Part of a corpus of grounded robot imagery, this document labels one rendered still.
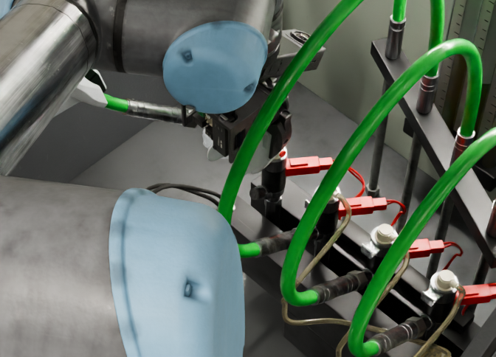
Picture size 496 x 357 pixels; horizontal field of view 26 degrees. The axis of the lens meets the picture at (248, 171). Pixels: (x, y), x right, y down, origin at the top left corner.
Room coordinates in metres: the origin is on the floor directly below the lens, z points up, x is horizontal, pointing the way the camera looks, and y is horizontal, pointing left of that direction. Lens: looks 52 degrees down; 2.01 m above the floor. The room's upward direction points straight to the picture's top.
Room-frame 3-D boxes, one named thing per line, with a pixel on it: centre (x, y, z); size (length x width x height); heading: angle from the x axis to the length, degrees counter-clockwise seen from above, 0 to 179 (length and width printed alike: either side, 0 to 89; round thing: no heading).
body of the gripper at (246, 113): (0.71, 0.01, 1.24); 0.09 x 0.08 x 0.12; 135
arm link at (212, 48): (0.62, 0.04, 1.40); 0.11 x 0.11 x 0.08; 81
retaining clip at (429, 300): (0.57, -0.19, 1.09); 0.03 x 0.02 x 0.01; 135
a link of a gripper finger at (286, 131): (0.71, -0.02, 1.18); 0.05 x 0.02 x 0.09; 45
